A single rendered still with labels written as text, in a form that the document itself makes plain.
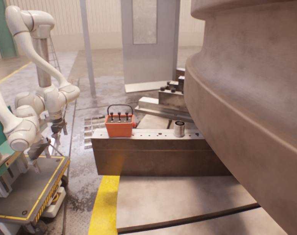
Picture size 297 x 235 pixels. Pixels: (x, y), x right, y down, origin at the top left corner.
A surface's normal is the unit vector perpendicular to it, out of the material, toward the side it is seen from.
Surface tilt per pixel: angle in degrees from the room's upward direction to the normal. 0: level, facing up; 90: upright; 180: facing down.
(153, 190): 0
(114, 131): 97
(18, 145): 98
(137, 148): 90
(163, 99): 90
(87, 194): 0
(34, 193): 0
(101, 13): 90
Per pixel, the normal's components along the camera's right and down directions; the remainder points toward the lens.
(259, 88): -0.86, -0.35
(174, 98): -0.40, 0.43
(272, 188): -0.95, 0.14
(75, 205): 0.00, -0.89
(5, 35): 0.31, 0.44
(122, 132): 0.03, 0.56
